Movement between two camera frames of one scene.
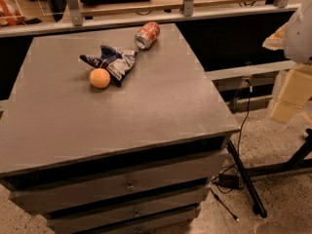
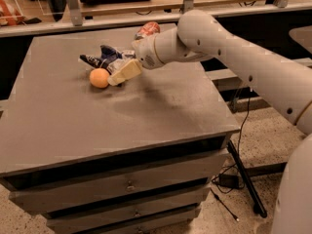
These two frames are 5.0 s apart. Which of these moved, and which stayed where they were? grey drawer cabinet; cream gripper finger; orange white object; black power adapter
Moved: cream gripper finger
Stayed: grey drawer cabinet; black power adapter; orange white object
